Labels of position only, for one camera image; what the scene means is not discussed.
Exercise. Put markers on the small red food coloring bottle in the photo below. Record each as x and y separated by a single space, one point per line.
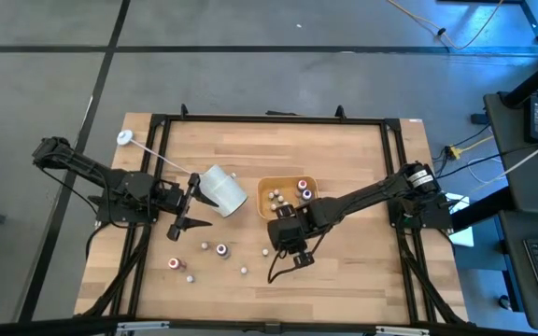
271 195

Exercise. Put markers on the yellow plastic bin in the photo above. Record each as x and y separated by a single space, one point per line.
264 186

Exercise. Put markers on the black caster wheel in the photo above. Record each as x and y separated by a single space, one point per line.
505 302

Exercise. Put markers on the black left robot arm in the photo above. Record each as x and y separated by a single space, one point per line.
91 167

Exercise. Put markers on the small teal label coloring bottle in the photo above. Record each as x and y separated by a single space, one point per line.
244 270

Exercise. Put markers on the yellow power splitter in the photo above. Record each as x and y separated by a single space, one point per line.
455 152

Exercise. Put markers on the dark grey desk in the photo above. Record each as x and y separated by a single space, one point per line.
514 280
530 186

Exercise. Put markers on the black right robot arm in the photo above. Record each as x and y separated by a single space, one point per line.
367 194

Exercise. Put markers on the large purple food coloring bottle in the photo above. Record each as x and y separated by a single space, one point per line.
222 250

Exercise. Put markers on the black desk leg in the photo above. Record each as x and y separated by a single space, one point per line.
535 81
484 210

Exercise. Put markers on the black crossbeam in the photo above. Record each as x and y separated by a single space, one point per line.
63 326

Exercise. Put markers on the black aluminium table frame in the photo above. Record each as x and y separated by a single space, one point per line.
273 119

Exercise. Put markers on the small green food coloring bottle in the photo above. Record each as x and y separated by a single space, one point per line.
265 252

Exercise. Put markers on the small pink label coloring bottle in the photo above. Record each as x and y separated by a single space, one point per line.
204 245

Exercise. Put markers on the large red food coloring bottle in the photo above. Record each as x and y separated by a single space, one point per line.
174 263

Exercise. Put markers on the large pink food coloring bottle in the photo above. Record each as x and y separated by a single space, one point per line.
302 185

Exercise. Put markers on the large blue food coloring bottle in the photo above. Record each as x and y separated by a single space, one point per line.
307 194

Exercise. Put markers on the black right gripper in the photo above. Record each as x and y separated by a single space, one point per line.
287 233

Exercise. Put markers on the silver bracket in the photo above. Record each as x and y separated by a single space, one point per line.
402 331
143 326

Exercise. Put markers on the white cup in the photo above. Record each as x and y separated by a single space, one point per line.
227 196

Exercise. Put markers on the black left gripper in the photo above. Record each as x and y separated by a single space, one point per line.
171 198

